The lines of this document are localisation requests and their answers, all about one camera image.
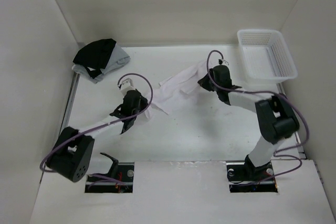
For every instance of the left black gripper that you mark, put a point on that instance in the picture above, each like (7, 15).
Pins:
(144, 103)

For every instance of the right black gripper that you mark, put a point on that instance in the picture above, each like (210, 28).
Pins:
(203, 82)

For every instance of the white tank top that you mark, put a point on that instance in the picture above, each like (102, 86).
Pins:
(177, 91)

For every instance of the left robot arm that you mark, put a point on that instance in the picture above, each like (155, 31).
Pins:
(72, 152)

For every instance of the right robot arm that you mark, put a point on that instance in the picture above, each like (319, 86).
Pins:
(276, 120)

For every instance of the grey folded tank top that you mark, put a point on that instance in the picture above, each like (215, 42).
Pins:
(118, 59)

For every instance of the black folded tank top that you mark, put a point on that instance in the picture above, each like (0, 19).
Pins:
(95, 56)

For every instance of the white plastic basket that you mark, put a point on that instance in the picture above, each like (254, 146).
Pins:
(265, 57)

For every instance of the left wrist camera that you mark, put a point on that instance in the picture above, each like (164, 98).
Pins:
(125, 86)

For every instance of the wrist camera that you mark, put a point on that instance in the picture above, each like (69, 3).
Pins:
(125, 86)
(223, 62)

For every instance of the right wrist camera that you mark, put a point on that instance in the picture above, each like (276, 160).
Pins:
(223, 62)

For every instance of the left aluminium table rail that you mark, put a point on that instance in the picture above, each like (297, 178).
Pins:
(69, 97)

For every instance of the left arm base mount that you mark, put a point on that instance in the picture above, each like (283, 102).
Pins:
(108, 175)

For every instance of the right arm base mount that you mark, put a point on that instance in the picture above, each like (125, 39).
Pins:
(241, 180)

